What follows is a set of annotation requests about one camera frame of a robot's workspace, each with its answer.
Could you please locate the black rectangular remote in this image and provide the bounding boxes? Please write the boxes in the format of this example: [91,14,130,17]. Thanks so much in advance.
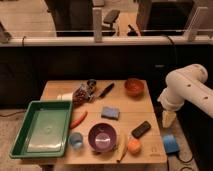
[131,121,151,139]

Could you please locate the green plastic tray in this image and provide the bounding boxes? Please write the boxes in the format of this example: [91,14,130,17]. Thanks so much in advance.
[10,100,72,159]

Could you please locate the black handled knife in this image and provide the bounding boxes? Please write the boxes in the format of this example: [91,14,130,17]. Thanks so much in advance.
[95,83,115,100]

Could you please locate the blue sponge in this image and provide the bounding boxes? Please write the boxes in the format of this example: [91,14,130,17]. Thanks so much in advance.
[101,107,120,119]

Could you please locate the yellow banana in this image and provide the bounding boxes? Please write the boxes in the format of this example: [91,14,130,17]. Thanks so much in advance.
[116,133,127,163]

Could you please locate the white horizontal rail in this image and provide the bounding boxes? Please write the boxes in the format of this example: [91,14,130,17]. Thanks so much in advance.
[0,35,213,47]

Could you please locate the orange fruit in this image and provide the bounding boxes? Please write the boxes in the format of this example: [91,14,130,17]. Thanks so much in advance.
[127,139,141,154]

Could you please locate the orange carrot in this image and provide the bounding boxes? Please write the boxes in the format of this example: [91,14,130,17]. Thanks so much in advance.
[69,111,88,129]

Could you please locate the purple bowl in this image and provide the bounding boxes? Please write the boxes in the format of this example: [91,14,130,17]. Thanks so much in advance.
[88,123,117,153]

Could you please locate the blue cup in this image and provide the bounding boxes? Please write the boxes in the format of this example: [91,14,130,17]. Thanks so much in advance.
[68,132,83,149]

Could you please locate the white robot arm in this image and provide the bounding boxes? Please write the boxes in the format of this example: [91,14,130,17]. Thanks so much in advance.
[157,64,213,128]

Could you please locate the orange bowl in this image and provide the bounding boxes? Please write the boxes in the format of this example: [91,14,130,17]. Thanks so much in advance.
[124,78,144,97]

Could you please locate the black office chair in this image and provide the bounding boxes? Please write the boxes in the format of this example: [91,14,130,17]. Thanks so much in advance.
[102,10,120,36]

